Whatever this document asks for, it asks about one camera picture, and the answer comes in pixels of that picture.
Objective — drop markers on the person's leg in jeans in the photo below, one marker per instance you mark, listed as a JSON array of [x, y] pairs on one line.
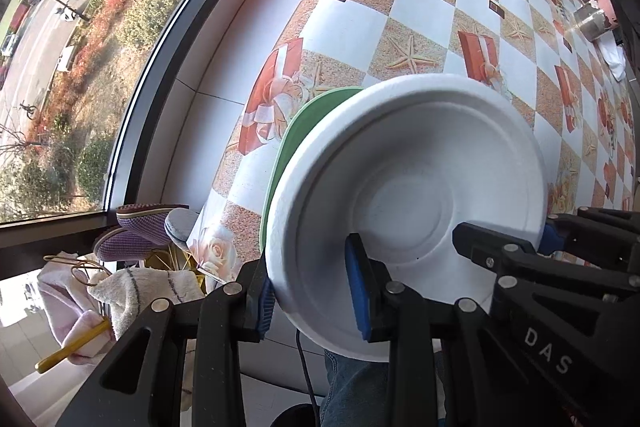
[[355, 392]]

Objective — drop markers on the printed checkered tablecloth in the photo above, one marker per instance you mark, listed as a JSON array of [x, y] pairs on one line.
[[425, 7]]

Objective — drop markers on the gold clothes hanger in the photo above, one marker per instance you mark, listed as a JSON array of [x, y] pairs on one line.
[[70, 349], [82, 269]]

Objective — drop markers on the green square plate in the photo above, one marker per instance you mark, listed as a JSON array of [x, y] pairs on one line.
[[295, 132]]

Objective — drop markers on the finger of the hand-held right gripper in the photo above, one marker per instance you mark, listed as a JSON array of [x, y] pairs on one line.
[[480, 242], [552, 237]]

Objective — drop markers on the black window frame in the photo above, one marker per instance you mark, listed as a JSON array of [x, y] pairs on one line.
[[155, 82]]

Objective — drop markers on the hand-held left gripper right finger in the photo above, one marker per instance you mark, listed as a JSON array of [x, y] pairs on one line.
[[359, 292]]

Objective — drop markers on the white striped towel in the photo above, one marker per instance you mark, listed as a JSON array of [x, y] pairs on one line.
[[150, 287]]

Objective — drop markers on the white paper bowl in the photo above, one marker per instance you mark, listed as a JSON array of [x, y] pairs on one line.
[[400, 167]]

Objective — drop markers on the white crumpled cloth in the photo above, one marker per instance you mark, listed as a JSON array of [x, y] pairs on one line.
[[615, 59]]

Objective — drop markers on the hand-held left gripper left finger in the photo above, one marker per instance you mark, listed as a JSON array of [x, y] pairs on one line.
[[265, 312]]

